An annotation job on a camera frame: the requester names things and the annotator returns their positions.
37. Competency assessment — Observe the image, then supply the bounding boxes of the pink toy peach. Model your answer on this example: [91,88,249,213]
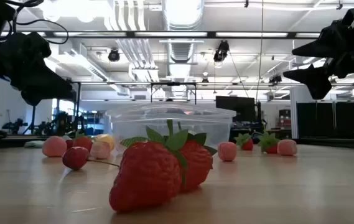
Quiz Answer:
[217,141,238,162]
[90,141,112,161]
[42,135,68,158]
[276,138,299,157]

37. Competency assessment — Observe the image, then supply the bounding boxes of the red toy strawberry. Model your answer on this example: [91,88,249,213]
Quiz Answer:
[176,121,218,193]
[72,133,94,153]
[234,133,254,152]
[258,131,281,155]
[108,119,190,214]

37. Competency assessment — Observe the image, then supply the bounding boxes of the yellow toy banana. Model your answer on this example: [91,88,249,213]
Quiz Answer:
[94,133,116,152]

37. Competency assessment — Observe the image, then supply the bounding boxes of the clear plastic tupperware container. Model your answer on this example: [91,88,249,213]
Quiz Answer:
[105,101,237,154]

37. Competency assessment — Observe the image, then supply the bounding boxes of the black background robot arms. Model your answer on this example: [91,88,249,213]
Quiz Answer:
[1,110,87,136]

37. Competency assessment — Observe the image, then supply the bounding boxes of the teal folded cloth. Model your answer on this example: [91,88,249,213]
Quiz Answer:
[23,140,45,149]

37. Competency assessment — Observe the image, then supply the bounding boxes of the black monitor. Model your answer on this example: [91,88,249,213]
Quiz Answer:
[215,95,256,123]

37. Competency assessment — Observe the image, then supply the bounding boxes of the black overhead beam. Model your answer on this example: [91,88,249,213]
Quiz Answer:
[1,30,322,39]

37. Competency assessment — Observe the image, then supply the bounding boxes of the black background rig frame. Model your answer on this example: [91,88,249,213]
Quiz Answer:
[30,80,83,136]

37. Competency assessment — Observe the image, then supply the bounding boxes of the black partition wall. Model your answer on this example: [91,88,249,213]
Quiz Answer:
[296,101,354,139]

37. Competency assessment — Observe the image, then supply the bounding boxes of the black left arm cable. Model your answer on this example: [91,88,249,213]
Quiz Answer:
[4,0,69,45]

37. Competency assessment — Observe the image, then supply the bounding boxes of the black ceiling camera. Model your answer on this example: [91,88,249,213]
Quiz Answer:
[107,47,121,63]
[212,39,230,63]

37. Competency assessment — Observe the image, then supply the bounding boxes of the black metal table frame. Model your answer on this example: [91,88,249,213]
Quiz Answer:
[0,135,354,151]

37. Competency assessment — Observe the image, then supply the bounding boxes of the silver ceiling duct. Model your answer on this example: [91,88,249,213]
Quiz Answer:
[161,0,206,63]

